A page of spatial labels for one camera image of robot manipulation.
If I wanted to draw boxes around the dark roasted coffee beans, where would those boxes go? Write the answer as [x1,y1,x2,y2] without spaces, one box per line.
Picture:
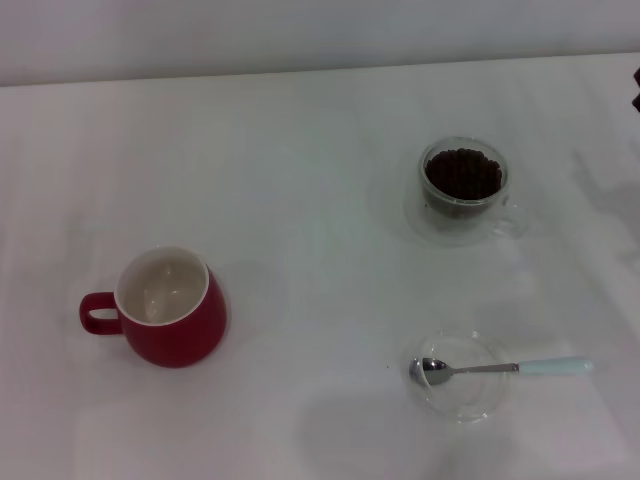
[423,147,504,221]

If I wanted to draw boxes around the red ceramic mug white inside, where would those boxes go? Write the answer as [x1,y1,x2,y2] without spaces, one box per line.
[78,244,232,369]

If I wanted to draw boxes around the clear round glass dish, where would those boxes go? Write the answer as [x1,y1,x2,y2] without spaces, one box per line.
[403,329,512,425]

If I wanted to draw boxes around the clear double-wall glass cup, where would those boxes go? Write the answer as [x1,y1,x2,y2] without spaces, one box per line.
[403,135,531,247]

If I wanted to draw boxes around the steel spoon light-blue handle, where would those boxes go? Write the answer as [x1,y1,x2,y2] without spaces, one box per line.
[408,355,595,387]

